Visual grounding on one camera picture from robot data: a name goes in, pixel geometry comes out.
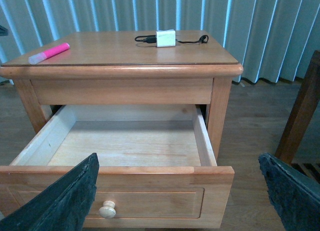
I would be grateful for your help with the wooden drawer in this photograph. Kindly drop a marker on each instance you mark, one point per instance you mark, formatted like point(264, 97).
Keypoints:
point(157, 167)

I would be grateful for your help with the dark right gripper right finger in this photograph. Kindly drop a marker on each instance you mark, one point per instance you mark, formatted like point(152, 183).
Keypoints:
point(295, 197)

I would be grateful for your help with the pink marker with clear cap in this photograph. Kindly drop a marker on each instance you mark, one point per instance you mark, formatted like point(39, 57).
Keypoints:
point(42, 56)

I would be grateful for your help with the white charger block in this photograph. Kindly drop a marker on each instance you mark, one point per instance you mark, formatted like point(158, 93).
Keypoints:
point(166, 38)

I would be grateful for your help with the grey pleated curtain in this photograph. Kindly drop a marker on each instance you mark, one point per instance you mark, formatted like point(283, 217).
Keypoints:
point(272, 39)

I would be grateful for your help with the wooden nightstand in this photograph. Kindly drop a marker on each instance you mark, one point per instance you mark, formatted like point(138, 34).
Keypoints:
point(111, 68)

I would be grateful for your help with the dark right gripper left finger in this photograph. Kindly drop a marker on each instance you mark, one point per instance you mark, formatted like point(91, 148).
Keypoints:
point(63, 206)

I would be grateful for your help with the dark wooden furniture frame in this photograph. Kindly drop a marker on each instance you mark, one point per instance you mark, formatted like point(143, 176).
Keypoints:
point(299, 145)

